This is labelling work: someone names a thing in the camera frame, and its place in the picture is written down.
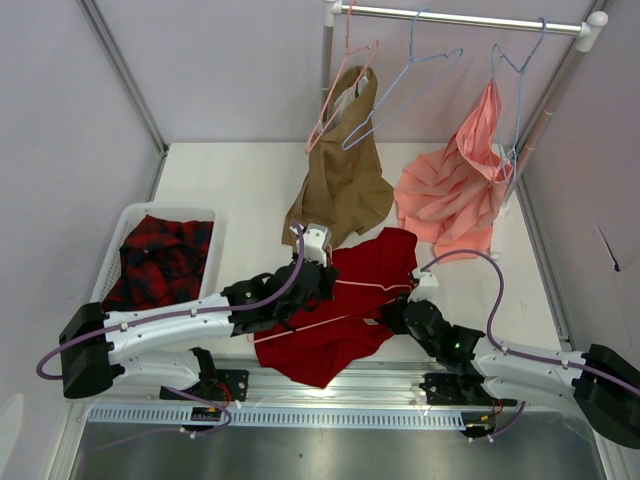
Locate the metal clothes rack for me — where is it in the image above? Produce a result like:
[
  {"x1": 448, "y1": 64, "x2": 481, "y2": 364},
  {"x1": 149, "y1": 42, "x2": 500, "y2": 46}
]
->
[{"x1": 321, "y1": 1, "x2": 613, "y2": 193}]

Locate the salmon pink skirt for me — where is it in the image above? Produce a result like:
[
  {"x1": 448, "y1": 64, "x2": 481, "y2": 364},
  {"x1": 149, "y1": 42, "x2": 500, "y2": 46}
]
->
[{"x1": 394, "y1": 80, "x2": 514, "y2": 256}]

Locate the light blue empty hanger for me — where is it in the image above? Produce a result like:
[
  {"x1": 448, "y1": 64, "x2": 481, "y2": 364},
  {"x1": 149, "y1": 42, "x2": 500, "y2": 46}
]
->
[{"x1": 341, "y1": 5, "x2": 465, "y2": 150}]

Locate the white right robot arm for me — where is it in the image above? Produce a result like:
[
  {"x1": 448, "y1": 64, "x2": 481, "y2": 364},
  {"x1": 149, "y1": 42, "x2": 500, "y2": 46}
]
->
[{"x1": 382, "y1": 298, "x2": 639, "y2": 449}]

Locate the red skirt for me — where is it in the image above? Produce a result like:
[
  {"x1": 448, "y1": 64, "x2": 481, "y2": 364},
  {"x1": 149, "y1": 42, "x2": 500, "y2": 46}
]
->
[{"x1": 254, "y1": 227, "x2": 417, "y2": 389}]

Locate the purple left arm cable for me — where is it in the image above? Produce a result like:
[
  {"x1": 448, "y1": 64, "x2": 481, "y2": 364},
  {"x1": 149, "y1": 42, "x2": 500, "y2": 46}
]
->
[{"x1": 37, "y1": 219, "x2": 307, "y2": 442}]

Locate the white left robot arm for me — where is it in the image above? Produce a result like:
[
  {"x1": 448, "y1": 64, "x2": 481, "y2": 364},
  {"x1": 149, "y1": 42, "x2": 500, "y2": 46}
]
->
[{"x1": 59, "y1": 259, "x2": 339, "y2": 400}]

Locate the pink hanger with brown skirt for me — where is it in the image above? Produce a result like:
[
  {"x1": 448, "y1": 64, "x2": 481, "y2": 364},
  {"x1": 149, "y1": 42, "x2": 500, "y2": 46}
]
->
[{"x1": 305, "y1": 1, "x2": 379, "y2": 154}]

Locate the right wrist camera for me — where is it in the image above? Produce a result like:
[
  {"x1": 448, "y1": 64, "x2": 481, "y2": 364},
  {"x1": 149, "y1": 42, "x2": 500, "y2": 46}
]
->
[{"x1": 408, "y1": 268, "x2": 439, "y2": 303}]

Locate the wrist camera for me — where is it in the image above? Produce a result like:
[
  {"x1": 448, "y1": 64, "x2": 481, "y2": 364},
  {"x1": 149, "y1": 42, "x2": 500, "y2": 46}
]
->
[
  {"x1": 408, "y1": 268, "x2": 439, "y2": 303},
  {"x1": 299, "y1": 223, "x2": 331, "y2": 267}
]

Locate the white plastic basket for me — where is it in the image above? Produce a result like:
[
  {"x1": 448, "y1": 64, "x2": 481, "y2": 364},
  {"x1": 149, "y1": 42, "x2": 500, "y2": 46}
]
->
[{"x1": 91, "y1": 202, "x2": 224, "y2": 309}]

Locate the blue hanger with pink skirt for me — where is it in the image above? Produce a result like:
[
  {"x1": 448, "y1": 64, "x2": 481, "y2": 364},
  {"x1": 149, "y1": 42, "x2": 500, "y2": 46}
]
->
[{"x1": 490, "y1": 17, "x2": 547, "y2": 186}]

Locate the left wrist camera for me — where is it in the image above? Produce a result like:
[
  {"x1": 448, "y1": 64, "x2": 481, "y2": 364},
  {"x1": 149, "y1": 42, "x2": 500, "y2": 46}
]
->
[{"x1": 299, "y1": 223, "x2": 331, "y2": 267}]

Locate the tan brown skirt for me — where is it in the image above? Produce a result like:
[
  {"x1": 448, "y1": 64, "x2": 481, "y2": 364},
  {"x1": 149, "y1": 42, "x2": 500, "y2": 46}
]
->
[{"x1": 282, "y1": 68, "x2": 393, "y2": 248}]

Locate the red plaid garment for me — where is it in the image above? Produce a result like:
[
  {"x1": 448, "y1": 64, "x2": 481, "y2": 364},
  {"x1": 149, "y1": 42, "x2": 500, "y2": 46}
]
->
[{"x1": 102, "y1": 215, "x2": 214, "y2": 312}]

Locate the pink wire hanger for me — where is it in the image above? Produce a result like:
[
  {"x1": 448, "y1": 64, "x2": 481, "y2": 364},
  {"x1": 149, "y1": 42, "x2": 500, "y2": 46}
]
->
[{"x1": 253, "y1": 228, "x2": 417, "y2": 349}]

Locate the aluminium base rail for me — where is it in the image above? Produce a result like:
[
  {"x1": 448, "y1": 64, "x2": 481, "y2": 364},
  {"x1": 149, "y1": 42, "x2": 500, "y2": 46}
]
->
[{"x1": 74, "y1": 353, "x2": 611, "y2": 431}]

